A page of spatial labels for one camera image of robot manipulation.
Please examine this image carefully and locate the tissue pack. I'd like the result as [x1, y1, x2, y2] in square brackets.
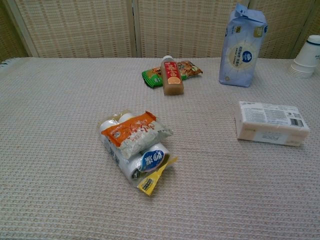
[234, 100, 311, 147]

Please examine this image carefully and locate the blue white bag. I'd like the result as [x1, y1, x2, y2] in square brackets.
[218, 2, 269, 88]

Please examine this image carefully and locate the orange and white snack bag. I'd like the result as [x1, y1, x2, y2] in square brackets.
[100, 110, 174, 160]

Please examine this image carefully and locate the orange snack bag bundle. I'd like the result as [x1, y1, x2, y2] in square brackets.
[96, 108, 179, 197]

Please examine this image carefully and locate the brown juice bottle red label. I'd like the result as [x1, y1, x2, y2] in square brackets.
[159, 55, 185, 96]

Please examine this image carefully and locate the green and orange snack bag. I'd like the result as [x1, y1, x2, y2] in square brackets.
[141, 59, 204, 89]

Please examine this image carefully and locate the beige woven tablecloth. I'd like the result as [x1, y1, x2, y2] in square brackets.
[0, 56, 320, 240]

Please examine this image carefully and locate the woven bamboo screen panel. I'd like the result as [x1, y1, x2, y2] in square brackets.
[0, 0, 29, 62]
[291, 0, 320, 60]
[132, 0, 251, 59]
[2, 0, 138, 59]
[248, 0, 316, 60]

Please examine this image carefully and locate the white bottle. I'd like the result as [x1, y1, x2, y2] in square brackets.
[287, 34, 320, 79]

